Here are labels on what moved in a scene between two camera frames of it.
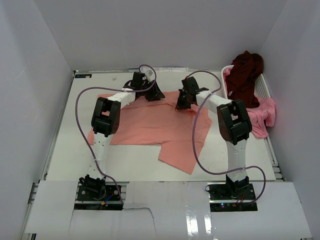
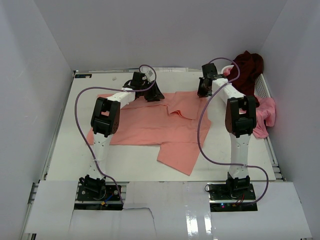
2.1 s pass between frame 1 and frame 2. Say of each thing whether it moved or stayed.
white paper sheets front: stayed
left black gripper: stayed
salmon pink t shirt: stayed
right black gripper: moved
